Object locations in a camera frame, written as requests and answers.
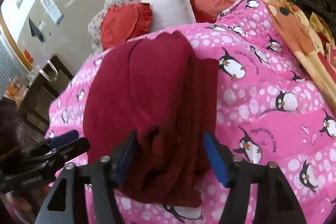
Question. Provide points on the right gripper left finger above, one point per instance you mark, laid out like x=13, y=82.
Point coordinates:
x=66, y=202

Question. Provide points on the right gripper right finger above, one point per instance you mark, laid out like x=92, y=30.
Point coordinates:
x=275, y=202

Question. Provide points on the dark red fleece garment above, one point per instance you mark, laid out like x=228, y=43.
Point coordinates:
x=159, y=91

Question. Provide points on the dark wooden console table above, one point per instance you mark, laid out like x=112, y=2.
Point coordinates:
x=46, y=87

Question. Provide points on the orange gift box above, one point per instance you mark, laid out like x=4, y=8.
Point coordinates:
x=16, y=91

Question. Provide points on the pink penguin blanket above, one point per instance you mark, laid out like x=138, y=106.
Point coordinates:
x=268, y=109

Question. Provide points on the orange patterned blanket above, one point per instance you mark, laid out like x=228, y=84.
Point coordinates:
x=305, y=43

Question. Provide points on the left red heart cushion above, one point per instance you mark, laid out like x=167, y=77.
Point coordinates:
x=125, y=22

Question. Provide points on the white pillow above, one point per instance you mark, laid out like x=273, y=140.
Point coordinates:
x=170, y=13

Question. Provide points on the dark cloth on wall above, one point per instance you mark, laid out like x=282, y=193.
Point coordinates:
x=35, y=32

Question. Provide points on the white wall poster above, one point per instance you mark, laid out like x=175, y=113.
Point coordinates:
x=52, y=10

